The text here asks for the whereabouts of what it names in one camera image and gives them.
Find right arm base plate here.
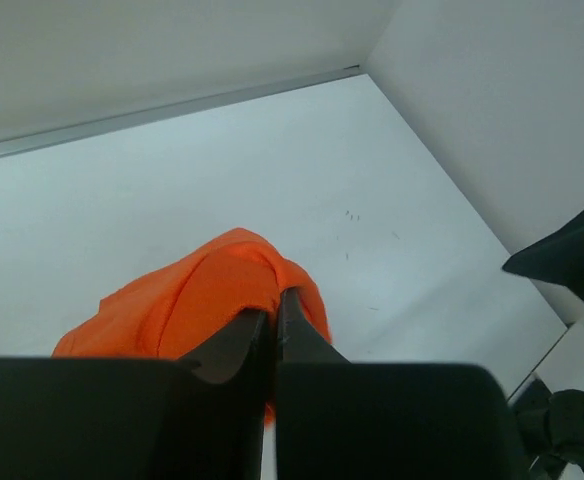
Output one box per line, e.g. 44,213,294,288
511,377,584,479

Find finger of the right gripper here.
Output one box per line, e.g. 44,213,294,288
502,210,584,302

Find orange t shirt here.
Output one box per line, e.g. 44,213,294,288
51,227,334,431

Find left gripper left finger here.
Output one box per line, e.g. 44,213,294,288
177,309,267,384

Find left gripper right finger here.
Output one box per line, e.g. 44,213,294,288
277,289,348,364

